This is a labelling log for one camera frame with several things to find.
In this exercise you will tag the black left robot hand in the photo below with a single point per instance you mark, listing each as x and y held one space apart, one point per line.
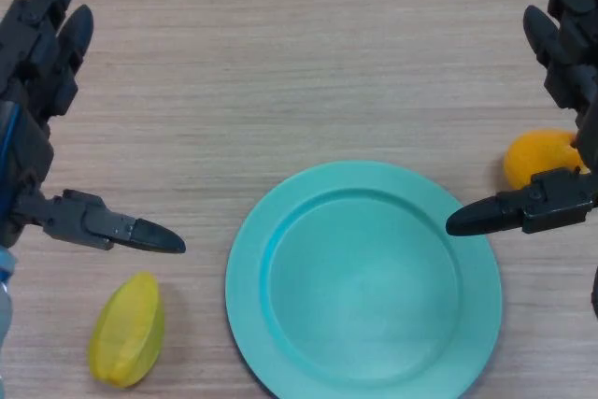
32 72

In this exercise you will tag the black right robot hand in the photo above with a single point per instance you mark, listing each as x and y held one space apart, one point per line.
572 44

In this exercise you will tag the yellow starfruit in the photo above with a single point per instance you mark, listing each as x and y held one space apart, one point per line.
126 333

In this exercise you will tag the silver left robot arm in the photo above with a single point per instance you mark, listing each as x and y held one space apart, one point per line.
4 305

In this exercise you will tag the turquoise green plate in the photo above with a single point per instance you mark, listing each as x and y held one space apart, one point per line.
364 301

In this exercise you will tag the orange round fruit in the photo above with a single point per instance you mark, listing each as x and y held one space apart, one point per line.
537 153

